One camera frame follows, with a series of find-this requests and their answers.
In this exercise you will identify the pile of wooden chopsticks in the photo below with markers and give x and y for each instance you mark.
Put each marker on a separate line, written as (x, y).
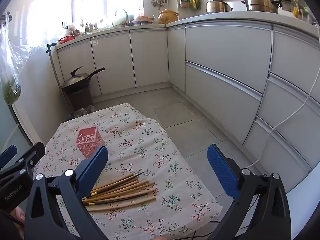
(125, 187)

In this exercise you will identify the red plastic basket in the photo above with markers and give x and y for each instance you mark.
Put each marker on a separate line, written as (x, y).
(66, 39)

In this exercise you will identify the grey pole with black head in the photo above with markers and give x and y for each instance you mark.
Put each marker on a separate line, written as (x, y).
(53, 67)

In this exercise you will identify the window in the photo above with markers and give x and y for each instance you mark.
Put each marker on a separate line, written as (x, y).
(100, 0)

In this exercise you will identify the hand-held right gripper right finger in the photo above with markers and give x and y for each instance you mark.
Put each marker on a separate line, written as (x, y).
(221, 170)

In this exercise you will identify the crumpled plastic bag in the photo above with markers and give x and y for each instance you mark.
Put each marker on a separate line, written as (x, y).
(83, 110)

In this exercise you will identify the small steel pot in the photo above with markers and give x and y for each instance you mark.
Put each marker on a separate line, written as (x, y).
(216, 6)

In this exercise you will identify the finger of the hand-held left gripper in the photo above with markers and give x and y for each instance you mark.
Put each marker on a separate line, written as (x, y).
(8, 152)
(35, 151)

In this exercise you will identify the white cabinet with doors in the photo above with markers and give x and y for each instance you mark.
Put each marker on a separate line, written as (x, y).
(112, 57)

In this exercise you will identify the yellow hanging items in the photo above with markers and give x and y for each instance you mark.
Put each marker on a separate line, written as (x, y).
(296, 11)

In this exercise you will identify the pink perforated utensil holder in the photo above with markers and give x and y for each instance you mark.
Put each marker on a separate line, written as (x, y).
(86, 140)

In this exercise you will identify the row of small bottles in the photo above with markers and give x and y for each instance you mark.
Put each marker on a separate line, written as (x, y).
(87, 27)

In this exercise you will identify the stack of dishes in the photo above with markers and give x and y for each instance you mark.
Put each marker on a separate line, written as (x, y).
(142, 20)

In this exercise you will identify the floral tablecloth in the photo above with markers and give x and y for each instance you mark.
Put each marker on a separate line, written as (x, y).
(150, 142)

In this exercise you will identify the yellow clay pot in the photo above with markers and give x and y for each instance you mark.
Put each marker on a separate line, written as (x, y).
(167, 17)

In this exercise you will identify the plastic bag of green vegetables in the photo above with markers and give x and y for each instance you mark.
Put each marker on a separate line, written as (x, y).
(11, 95)

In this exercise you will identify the dark round stove stand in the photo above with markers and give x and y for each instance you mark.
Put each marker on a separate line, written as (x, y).
(78, 98)

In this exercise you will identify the steel faucet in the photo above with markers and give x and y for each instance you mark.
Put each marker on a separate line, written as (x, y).
(126, 15)

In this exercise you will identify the black wok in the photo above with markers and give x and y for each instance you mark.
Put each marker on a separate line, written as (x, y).
(97, 72)

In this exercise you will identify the white drawer cabinet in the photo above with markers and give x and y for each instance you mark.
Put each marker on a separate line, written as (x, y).
(225, 62)

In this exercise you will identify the steel wok lid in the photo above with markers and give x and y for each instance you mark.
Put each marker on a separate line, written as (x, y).
(75, 78)

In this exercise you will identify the wall spice rack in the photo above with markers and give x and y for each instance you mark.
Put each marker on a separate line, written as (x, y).
(186, 2)

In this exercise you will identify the person's left hand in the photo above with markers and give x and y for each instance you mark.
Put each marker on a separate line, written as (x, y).
(18, 215)

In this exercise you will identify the large steel steamer pot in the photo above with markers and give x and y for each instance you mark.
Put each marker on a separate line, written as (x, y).
(260, 3)

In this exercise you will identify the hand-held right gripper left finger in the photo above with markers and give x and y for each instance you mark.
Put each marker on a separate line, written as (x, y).
(92, 170)

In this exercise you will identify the white countertop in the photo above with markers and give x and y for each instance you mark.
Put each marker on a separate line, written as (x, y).
(225, 17)

